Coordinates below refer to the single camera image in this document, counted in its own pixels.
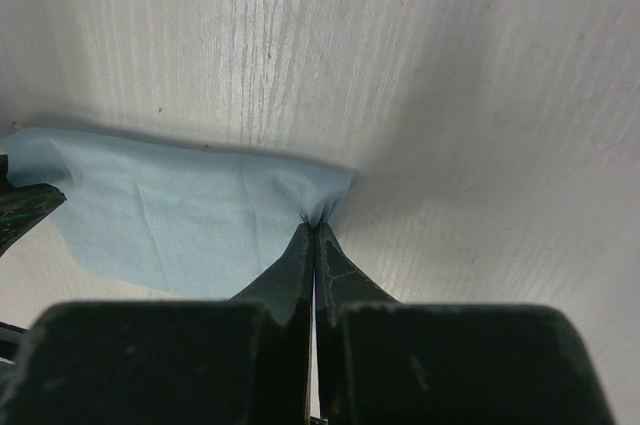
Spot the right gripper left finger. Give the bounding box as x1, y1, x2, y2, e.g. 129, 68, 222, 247
1, 224, 314, 424

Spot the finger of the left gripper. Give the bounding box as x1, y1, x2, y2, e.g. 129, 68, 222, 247
1, 184, 66, 255

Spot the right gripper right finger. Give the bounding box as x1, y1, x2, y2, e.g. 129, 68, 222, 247
314, 225, 614, 424

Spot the blue cleaning cloth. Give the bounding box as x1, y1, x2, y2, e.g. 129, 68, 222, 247
3, 128, 352, 299

